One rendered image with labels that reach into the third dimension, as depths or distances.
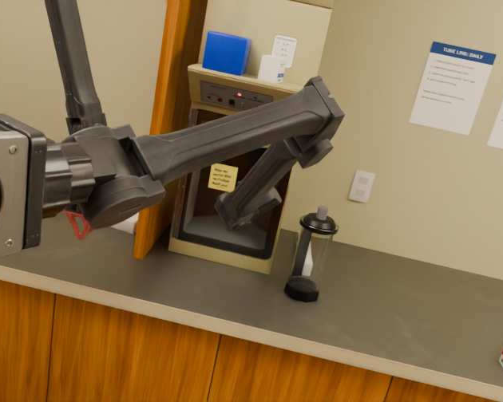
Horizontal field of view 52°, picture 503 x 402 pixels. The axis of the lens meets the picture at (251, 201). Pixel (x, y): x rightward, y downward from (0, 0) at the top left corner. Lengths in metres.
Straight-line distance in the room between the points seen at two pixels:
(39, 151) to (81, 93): 0.66
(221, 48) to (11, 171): 0.88
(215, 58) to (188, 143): 0.67
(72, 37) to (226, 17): 0.44
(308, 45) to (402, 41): 0.53
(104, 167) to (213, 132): 0.17
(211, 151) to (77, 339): 0.94
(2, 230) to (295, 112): 0.43
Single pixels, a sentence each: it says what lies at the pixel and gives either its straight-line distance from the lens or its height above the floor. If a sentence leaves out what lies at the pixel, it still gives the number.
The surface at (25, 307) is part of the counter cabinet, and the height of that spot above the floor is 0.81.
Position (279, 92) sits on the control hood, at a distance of 1.31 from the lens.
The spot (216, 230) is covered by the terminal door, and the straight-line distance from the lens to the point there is 1.52.
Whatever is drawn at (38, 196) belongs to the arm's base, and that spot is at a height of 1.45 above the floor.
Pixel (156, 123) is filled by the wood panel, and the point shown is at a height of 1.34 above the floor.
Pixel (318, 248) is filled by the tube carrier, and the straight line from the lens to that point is 1.41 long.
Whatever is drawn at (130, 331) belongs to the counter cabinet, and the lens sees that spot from 1.44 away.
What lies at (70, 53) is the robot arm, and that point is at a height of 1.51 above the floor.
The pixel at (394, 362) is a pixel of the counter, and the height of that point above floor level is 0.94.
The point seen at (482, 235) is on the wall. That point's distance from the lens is 2.07.
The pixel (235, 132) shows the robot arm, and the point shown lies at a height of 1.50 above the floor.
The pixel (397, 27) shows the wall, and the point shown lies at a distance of 1.85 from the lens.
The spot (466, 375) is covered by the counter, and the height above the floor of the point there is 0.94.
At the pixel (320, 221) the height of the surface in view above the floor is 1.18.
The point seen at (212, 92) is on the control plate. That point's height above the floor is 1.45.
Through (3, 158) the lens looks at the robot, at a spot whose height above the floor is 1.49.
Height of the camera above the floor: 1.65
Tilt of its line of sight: 19 degrees down
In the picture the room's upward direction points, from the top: 12 degrees clockwise
